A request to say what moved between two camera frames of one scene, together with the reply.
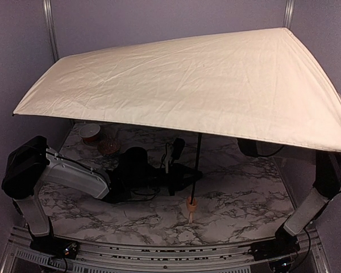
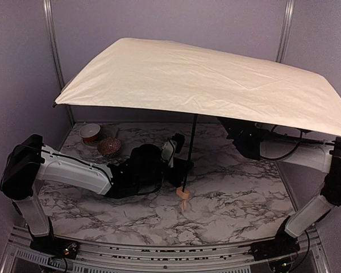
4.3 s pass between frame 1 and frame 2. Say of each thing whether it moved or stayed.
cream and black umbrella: moved
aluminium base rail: stayed
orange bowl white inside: stayed
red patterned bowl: stayed
